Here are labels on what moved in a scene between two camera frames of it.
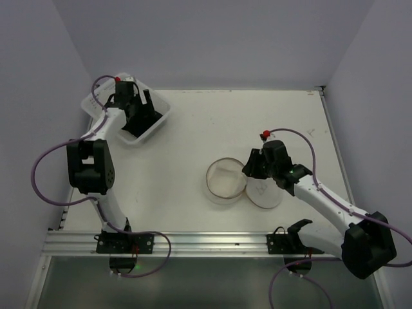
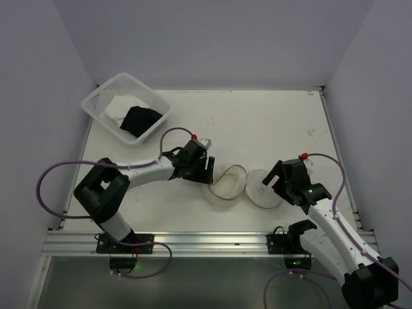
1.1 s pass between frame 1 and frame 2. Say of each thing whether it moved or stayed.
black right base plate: stayed
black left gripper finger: moved
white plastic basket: stayed
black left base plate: stayed
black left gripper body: moved
